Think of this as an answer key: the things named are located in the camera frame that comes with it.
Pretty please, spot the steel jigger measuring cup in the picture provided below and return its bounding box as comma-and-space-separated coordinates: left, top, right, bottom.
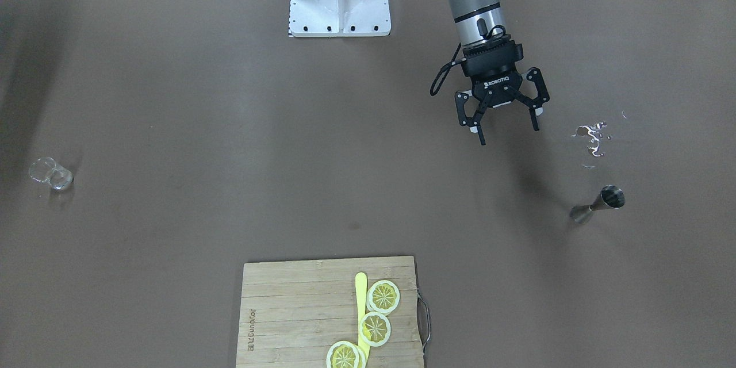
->
569, 185, 626, 225

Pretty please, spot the spilled liquid puddle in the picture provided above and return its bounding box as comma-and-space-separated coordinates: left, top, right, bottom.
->
570, 121, 612, 170

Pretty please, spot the clear glass shaker cup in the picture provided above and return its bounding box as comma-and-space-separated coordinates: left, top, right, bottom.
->
28, 158, 74, 191

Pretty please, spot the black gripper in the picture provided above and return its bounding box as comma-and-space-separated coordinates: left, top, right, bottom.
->
454, 37, 550, 146

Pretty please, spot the lemon slice middle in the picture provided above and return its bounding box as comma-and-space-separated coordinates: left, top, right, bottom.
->
358, 311, 392, 347

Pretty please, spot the lemon slice upper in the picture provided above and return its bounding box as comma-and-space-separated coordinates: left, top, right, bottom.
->
366, 279, 401, 316

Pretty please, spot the lemon slice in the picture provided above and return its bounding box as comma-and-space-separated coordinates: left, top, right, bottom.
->
366, 279, 401, 316
324, 341, 366, 368
358, 311, 392, 347

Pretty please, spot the wooden cutting board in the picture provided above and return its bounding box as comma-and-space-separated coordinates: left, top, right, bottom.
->
236, 256, 425, 367

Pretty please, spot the yellow plastic knife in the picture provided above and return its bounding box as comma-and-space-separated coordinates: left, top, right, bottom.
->
355, 272, 370, 367

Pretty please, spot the lemon slice lower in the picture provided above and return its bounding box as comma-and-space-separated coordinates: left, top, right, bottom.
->
324, 341, 366, 368

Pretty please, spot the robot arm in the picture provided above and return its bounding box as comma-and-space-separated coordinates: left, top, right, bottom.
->
430, 0, 550, 145

